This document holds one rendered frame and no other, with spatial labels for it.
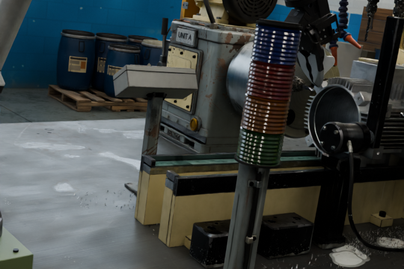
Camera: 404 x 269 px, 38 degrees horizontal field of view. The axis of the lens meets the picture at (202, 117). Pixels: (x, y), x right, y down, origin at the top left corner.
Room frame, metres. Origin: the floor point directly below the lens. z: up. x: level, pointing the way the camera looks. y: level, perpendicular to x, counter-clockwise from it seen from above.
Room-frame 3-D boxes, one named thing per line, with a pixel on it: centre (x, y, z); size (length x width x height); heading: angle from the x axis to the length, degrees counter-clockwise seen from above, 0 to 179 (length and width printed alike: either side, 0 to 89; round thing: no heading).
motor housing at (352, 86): (1.31, -0.37, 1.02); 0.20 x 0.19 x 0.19; 123
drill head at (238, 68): (1.61, -0.17, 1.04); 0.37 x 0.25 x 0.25; 33
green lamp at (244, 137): (0.76, -0.08, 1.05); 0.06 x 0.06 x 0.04
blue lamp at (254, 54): (0.76, -0.08, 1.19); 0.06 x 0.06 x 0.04
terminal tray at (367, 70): (1.33, -0.40, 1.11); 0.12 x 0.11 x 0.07; 123
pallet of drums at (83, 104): (6.35, 0.99, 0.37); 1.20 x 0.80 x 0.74; 127
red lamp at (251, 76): (0.76, -0.08, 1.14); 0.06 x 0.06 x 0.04
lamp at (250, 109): (0.76, -0.08, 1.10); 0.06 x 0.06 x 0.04
